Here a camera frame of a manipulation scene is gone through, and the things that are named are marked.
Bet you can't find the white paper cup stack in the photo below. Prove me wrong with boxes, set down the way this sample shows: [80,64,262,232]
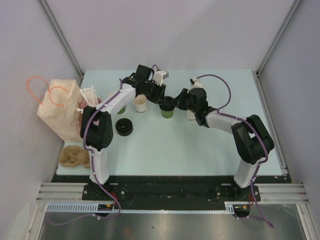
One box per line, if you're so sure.
[132,94,148,114]

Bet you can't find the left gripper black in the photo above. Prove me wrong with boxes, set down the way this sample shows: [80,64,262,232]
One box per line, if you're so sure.
[143,79,167,106]

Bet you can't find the paper bag with orange handles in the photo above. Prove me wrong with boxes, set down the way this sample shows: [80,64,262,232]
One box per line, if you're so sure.
[26,76,83,142]

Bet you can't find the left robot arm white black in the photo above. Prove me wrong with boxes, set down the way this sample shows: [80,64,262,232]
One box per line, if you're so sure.
[80,64,169,200]

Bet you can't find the stack of black lids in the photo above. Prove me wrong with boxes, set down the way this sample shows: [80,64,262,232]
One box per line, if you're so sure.
[115,118,134,137]

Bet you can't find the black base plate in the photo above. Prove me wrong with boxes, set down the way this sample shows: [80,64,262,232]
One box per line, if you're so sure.
[51,174,292,211]

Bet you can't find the brown pulp cup carrier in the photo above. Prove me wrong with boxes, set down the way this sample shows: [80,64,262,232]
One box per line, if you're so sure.
[58,145,91,169]

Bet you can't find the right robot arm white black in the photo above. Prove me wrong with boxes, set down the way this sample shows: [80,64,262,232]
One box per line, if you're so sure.
[173,87,275,201]

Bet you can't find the white slotted cable duct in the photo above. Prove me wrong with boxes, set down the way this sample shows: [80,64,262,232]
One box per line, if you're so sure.
[46,201,236,215]

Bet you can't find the green paper cup stack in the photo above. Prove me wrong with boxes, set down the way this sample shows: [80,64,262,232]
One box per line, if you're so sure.
[117,104,127,115]

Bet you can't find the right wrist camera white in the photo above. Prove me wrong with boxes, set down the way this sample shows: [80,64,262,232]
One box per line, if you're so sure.
[190,77,203,89]

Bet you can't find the pink holder cup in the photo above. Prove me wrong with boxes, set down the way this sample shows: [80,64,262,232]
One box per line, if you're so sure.
[75,98,102,114]

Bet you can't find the bundle of white stirrers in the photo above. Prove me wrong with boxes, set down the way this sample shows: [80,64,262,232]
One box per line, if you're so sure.
[80,85,99,107]

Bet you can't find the aluminium rail frame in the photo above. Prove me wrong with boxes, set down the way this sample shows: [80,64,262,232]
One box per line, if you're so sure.
[37,182,309,204]

